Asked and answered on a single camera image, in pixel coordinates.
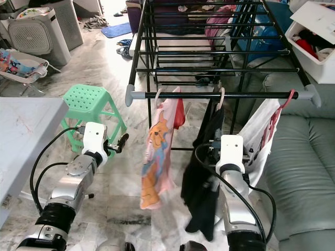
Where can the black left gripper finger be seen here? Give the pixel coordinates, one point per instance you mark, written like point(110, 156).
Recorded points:
point(123, 140)

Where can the white shirt with black print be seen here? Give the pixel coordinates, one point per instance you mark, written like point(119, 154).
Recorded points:
point(261, 125)

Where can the red plastic hanger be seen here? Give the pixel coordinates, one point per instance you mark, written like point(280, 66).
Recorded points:
point(289, 99)

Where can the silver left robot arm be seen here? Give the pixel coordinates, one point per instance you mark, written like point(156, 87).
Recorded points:
point(70, 188)

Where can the pale pink plastic hanger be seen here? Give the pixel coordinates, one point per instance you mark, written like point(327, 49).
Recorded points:
point(222, 99)
point(157, 97)

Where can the black printed t-shirt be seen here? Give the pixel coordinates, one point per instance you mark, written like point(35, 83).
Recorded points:
point(199, 183)

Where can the pink cartoon print garment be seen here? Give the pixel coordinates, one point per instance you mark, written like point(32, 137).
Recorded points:
point(157, 157)

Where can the green plastic stool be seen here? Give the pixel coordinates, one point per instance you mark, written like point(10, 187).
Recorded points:
point(86, 98)

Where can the black metal drying rack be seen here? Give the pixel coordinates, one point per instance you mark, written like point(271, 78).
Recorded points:
point(193, 95)

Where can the grey-green leather sofa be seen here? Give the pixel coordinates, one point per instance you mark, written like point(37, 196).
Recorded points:
point(303, 157)

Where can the right robot leg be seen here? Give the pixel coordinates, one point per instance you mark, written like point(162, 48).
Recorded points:
point(194, 247)

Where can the robot leg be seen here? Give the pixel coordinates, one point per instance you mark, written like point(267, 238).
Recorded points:
point(194, 247)
point(120, 247)

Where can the left robot leg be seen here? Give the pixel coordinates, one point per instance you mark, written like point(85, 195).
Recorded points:
point(120, 247)

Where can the blue floor mat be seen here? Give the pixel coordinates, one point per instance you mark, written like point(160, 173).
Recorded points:
point(116, 30)

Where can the blue plastic bin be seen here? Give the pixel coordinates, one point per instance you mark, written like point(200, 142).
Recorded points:
point(256, 44)

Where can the colourful baby bouncer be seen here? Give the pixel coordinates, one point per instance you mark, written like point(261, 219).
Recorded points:
point(15, 65)

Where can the grey perforated tower appliance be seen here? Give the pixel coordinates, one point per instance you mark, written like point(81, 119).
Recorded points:
point(70, 23)

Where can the pink striped cloth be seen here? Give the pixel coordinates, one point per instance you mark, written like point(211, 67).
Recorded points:
point(220, 23)

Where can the white air purifier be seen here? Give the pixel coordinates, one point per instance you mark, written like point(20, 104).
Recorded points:
point(34, 37)

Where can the white storage box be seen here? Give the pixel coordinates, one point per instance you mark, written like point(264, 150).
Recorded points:
point(314, 21)

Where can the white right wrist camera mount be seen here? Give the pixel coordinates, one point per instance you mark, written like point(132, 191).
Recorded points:
point(233, 149)

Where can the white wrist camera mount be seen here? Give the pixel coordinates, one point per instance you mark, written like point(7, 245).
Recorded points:
point(233, 149)
point(94, 137)

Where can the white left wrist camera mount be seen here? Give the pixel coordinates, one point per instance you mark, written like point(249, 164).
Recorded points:
point(94, 137)

